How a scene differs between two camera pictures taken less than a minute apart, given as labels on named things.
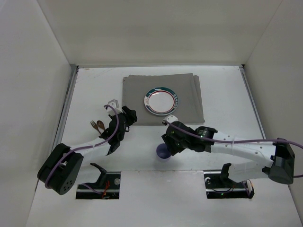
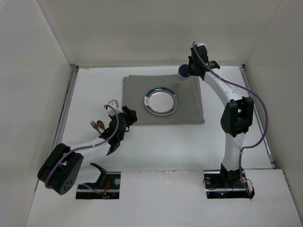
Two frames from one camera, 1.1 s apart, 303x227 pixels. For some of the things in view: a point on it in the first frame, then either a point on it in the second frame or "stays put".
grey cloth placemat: x=154 y=97 stays put
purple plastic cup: x=163 y=152 to x=183 y=73
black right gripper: x=170 y=138 to x=192 y=69
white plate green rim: x=161 y=100 stays put
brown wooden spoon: x=100 y=124 stays put
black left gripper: x=125 y=117 stays put
